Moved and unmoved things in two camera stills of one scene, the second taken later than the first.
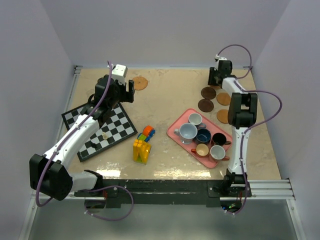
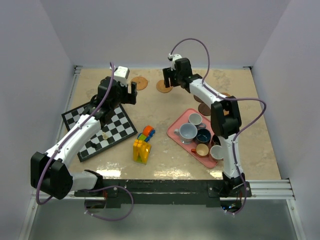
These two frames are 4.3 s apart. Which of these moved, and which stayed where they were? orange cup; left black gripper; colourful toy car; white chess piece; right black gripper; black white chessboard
Moved: right black gripper
Stayed: left black gripper; orange cup; colourful toy car; white chess piece; black white chessboard
